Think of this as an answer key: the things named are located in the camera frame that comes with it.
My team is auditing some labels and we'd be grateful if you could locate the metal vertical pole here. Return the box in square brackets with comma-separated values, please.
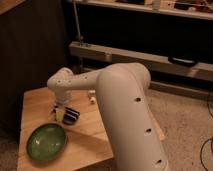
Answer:
[73, 0, 83, 46]

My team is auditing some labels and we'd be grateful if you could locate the upper wooden shelf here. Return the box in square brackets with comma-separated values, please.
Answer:
[69, 0, 213, 21]

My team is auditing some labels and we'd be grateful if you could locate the black striped small object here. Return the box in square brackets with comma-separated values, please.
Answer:
[63, 107, 80, 125]

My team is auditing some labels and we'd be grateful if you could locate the black handle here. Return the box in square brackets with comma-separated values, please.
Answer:
[168, 57, 198, 67]

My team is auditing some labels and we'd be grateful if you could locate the black floor cable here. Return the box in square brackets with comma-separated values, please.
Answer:
[199, 96, 213, 171]

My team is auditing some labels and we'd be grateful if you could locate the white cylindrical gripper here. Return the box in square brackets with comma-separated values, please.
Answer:
[55, 92, 71, 122]

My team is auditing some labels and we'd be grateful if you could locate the green ceramic bowl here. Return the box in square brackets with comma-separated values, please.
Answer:
[26, 123, 67, 163]

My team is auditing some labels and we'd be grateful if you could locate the wooden shelf rail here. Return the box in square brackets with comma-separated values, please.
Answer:
[69, 41, 213, 82]

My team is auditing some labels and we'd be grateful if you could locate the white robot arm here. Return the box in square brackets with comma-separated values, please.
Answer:
[47, 63, 170, 171]

